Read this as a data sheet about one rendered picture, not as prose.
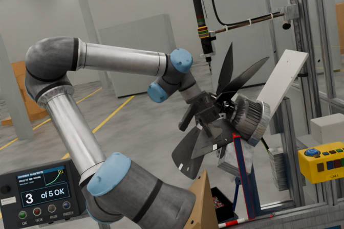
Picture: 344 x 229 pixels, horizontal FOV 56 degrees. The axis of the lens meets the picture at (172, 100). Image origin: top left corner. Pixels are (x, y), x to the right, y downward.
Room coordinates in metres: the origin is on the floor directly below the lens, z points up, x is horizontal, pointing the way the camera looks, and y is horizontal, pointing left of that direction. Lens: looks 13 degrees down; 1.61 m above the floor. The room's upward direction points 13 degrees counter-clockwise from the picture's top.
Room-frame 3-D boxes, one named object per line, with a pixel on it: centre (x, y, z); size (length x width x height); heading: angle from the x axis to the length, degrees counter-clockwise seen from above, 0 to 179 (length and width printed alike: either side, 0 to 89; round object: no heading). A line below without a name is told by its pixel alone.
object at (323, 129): (1.60, -0.78, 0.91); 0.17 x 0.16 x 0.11; 89
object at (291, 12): (1.77, -0.71, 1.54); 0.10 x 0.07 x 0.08; 124
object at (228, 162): (1.37, -0.23, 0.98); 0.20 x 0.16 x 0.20; 89
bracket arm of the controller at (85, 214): (1.07, 0.44, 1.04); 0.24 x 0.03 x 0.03; 89
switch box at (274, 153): (1.64, -0.53, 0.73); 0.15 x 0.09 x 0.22; 89
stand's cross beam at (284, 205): (1.55, -0.42, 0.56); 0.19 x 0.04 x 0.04; 89
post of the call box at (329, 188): (1.06, -0.49, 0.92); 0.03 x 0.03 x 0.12; 89
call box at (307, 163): (1.06, -0.49, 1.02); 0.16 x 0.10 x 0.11; 89
